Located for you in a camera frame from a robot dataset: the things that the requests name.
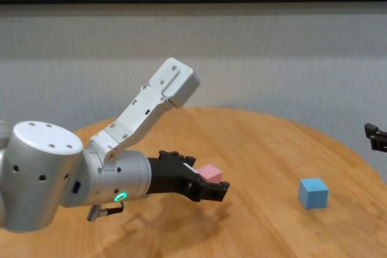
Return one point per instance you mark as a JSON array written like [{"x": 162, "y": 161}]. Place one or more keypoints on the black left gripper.
[{"x": 169, "y": 179}]

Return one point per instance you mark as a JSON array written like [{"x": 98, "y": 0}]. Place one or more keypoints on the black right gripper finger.
[{"x": 378, "y": 140}]

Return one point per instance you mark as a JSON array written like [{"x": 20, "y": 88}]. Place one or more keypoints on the pink cube block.
[{"x": 210, "y": 172}]

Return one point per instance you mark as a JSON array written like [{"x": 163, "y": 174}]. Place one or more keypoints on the blue cube block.
[{"x": 313, "y": 194}]

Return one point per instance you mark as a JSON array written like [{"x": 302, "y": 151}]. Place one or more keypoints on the black wall trim strip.
[{"x": 193, "y": 0}]

